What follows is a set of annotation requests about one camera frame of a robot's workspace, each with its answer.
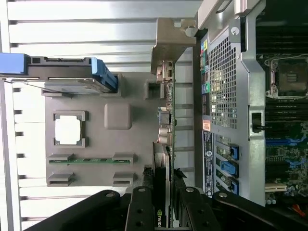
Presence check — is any green RAM stick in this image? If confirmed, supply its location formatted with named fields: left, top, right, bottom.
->
left=49, top=157, right=134, bottom=164

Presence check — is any grey parts rack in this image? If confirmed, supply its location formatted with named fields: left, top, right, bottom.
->
left=40, top=71, right=167, bottom=188

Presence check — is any white expansion slot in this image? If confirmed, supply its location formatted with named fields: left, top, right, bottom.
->
left=264, top=182, right=287, bottom=193

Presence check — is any green motherboard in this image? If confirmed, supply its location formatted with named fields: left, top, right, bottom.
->
left=256, top=24, right=308, bottom=207

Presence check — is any silver CPU chip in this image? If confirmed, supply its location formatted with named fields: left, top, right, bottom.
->
left=54, top=115, right=82, bottom=145

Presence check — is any blue expansion slot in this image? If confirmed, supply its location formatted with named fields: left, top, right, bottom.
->
left=266, top=137, right=304, bottom=147

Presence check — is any grey open PC case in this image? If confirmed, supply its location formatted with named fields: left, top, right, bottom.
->
left=193, top=0, right=308, bottom=212

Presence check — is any hard disk drive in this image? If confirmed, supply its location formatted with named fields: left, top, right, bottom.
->
left=24, top=55, right=106, bottom=94

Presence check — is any CPU socket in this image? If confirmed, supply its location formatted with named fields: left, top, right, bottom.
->
left=265, top=55, right=308, bottom=100

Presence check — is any blue disk carrier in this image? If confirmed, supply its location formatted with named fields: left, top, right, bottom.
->
left=0, top=52, right=120, bottom=94

